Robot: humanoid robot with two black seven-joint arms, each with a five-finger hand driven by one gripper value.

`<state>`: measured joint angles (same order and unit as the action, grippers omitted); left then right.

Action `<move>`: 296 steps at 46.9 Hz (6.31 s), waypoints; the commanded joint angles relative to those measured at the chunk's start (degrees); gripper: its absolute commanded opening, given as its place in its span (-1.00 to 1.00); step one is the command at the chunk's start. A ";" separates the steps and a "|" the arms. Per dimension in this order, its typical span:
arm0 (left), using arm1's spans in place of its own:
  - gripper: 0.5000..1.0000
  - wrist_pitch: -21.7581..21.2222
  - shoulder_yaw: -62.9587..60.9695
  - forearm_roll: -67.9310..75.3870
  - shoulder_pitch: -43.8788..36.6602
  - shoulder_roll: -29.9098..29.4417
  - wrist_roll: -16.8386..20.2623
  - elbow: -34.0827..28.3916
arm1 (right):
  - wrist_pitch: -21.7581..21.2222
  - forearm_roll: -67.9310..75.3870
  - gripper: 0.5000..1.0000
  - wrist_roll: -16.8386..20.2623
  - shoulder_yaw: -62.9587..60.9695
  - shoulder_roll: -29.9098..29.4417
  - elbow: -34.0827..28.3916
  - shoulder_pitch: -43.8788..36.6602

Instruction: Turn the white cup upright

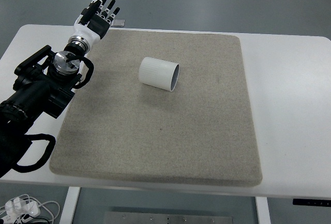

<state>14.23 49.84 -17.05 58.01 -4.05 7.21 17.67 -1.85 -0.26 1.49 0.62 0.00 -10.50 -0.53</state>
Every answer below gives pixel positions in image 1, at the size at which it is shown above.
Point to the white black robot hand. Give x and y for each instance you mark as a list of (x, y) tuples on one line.
[(91, 26)]

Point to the white ribbed cup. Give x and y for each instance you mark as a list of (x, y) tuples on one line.
[(158, 73)]

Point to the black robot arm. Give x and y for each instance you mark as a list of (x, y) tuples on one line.
[(45, 83)]

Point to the small grey metal plate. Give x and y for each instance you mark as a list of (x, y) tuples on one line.
[(118, 23)]

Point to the beige felt mat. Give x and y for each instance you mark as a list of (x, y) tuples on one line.
[(202, 133)]

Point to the white left table leg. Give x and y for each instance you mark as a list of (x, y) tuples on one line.
[(70, 204)]

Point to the white table leg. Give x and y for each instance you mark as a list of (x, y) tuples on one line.
[(70, 204), (262, 210)]

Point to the white right table leg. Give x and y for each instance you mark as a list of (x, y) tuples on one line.
[(262, 210)]

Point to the black desk control panel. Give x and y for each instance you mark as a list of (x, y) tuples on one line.
[(311, 202)]

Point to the grey metal base plate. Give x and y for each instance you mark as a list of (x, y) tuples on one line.
[(131, 217)]

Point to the white power adapter with cables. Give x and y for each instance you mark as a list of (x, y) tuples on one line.
[(27, 209)]

